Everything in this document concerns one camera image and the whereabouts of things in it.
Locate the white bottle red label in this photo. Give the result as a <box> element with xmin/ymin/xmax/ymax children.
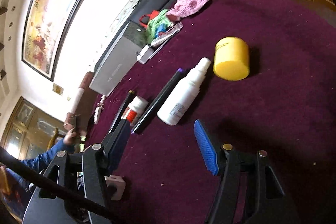
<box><xmin>121</xmin><ymin>96</ymin><xmax>148</xmax><ymax>127</ymax></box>

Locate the brown armchair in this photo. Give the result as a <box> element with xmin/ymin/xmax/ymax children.
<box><xmin>63</xmin><ymin>72</ymin><xmax>97</xmax><ymax>135</ymax></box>

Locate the white spray bottle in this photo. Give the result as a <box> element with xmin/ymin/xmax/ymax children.
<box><xmin>157</xmin><ymin>57</ymin><xmax>211</xmax><ymax>126</ymax></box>

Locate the black yellow-capped marker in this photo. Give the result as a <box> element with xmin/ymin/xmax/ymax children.
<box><xmin>108</xmin><ymin>90</ymin><xmax>135</xmax><ymax>133</ymax></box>

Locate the black purple-capped marker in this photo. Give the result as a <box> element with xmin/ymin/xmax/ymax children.
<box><xmin>131</xmin><ymin>68</ymin><xmax>189</xmax><ymax>135</ymax></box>

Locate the wooden cabinet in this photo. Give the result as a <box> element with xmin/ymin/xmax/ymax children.
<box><xmin>1</xmin><ymin>97</ymin><xmax>67</xmax><ymax>160</ymax></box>

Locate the grey cardboard box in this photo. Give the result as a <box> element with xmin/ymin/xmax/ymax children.
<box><xmin>89</xmin><ymin>21</ymin><xmax>146</xmax><ymax>96</ymax></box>

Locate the yellow round jar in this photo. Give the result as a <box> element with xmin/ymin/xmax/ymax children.
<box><xmin>213</xmin><ymin>37</ymin><xmax>250</xmax><ymax>81</ymax></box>

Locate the small white charger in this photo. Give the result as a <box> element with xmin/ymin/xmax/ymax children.
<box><xmin>137</xmin><ymin>44</ymin><xmax>154</xmax><ymax>64</ymax></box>

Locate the black rod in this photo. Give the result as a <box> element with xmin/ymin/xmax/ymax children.
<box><xmin>1</xmin><ymin>143</ymin><xmax>112</xmax><ymax>223</ymax></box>

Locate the toothpaste tube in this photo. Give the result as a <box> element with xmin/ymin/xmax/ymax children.
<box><xmin>150</xmin><ymin>22</ymin><xmax>183</xmax><ymax>48</ymax></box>

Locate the green cloth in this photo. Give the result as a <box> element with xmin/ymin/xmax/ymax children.
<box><xmin>145</xmin><ymin>9</ymin><xmax>174</xmax><ymax>44</ymax></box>

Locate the red paper bag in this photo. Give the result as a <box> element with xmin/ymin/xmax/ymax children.
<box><xmin>138</xmin><ymin>10</ymin><xmax>159</xmax><ymax>28</ymax></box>

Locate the white keychain tag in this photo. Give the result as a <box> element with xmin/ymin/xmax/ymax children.
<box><xmin>94</xmin><ymin>95</ymin><xmax>106</xmax><ymax>124</ymax></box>

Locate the framed wall painting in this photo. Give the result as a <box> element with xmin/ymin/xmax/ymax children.
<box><xmin>21</xmin><ymin>0</ymin><xmax>84</xmax><ymax>81</ymax></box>

